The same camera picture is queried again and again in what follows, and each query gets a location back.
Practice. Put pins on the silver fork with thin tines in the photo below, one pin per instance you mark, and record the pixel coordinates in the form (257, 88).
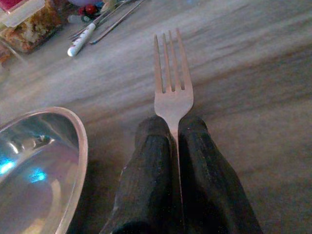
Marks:
(95, 20)

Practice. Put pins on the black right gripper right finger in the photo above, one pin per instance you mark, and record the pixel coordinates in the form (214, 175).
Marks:
(209, 180)

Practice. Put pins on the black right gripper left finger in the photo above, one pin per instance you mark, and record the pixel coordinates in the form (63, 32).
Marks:
(146, 175)

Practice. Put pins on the red and black small toy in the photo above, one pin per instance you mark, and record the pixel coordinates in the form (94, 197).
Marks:
(89, 11)

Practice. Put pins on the slim silver metal utensil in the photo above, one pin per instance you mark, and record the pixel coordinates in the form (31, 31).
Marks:
(117, 22)

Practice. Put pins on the silver metal fork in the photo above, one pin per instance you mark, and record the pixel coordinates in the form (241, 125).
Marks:
(173, 102)

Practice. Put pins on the clear box with cake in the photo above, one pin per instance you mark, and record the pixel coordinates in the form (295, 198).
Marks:
(26, 22)

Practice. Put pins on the shiny steel bowl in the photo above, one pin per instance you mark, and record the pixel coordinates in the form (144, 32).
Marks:
(36, 175)

